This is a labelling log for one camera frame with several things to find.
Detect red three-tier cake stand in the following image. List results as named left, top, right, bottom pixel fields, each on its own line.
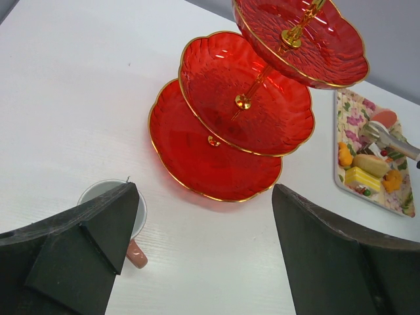
left=148, top=1, right=369, bottom=202

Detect pink handled white cup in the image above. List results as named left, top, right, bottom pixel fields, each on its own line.
left=77, top=178, right=149, bottom=270

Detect red round macaron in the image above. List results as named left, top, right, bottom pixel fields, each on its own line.
left=370, top=109, right=398, bottom=129

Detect metal tongs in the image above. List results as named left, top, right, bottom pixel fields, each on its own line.
left=358, top=121, right=419, bottom=162

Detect floral serving tray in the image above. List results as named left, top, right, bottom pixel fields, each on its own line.
left=334, top=89, right=415, bottom=218

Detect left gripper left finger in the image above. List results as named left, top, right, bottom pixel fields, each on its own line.
left=1, top=182, right=140, bottom=314

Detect orange fish biscuit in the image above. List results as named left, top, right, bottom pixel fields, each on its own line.
left=382, top=169, right=402, bottom=194

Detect brown bread roll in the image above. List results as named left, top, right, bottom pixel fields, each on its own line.
left=352, top=154, right=390, bottom=178

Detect yellow layered cake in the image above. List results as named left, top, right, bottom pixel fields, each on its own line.
left=345, top=167, right=381, bottom=194

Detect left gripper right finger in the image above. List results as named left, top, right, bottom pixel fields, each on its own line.
left=272, top=184, right=419, bottom=314

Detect chocolate cake slice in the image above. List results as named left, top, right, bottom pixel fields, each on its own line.
left=358, top=142, right=392, bottom=162

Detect orange cookie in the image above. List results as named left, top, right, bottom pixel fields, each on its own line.
left=338, top=142, right=353, bottom=167

